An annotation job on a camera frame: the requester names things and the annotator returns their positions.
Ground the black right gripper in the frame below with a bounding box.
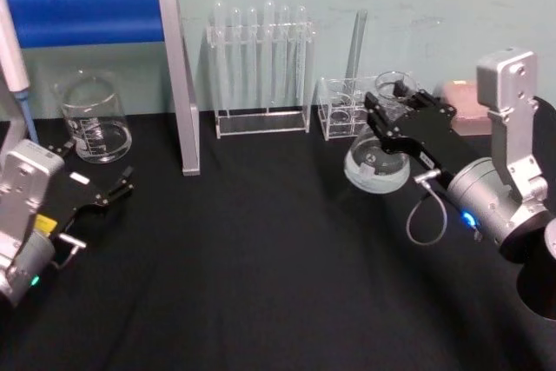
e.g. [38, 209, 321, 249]
[364, 81, 469, 177]

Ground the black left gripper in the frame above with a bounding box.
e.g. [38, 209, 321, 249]
[36, 141, 136, 240]

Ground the clear glass flask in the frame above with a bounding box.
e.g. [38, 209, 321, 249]
[344, 70, 417, 194]

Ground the clear glass beaker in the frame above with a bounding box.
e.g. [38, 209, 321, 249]
[56, 70, 133, 165]

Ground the small clear acrylic rack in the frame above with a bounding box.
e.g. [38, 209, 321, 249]
[316, 76, 383, 142]

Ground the long clear glass tube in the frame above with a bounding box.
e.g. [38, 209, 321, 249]
[345, 9, 369, 82]

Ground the pink plastic box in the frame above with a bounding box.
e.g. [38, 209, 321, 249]
[434, 79, 493, 137]

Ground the clear glass test tube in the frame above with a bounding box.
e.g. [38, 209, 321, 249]
[244, 5, 260, 109]
[213, 1, 229, 109]
[228, 6, 244, 109]
[293, 4, 309, 109]
[261, 0, 278, 109]

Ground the tall clear acrylic tube rack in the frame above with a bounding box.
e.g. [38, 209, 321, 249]
[206, 18, 317, 140]

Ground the white pipette with blue tip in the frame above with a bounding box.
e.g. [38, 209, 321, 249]
[0, 0, 40, 144]

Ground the blue and grey pipette stand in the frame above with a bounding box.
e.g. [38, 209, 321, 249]
[0, 0, 201, 176]

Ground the black table cloth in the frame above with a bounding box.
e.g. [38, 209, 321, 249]
[0, 112, 556, 371]

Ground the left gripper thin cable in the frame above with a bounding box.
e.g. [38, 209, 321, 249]
[50, 234, 86, 270]

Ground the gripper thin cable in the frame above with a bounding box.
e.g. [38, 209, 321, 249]
[50, 234, 86, 270]
[407, 173, 451, 245]

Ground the right gripper thin cable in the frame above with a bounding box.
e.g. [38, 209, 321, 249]
[407, 173, 451, 245]

